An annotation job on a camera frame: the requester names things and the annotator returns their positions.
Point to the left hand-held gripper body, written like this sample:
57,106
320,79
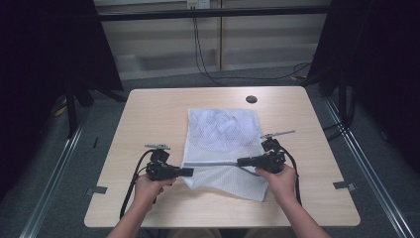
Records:
158,170

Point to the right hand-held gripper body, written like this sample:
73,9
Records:
272,160

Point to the white mesh laundry bag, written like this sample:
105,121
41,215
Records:
218,148

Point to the person's left hand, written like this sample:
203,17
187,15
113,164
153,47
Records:
147,193

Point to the person's right hand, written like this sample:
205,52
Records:
282,186

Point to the pale blue garment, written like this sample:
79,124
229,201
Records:
221,127

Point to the grey tape strip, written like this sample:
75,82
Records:
97,190
345,186

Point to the black metal stand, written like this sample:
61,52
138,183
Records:
72,112

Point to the black curtain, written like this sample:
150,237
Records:
379,59
39,66

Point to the black horizontal bar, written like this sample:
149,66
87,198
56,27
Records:
211,13

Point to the metal floor rail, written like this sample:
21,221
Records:
49,188
373,178

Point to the white wall outlet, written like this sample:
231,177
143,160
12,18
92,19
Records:
198,3

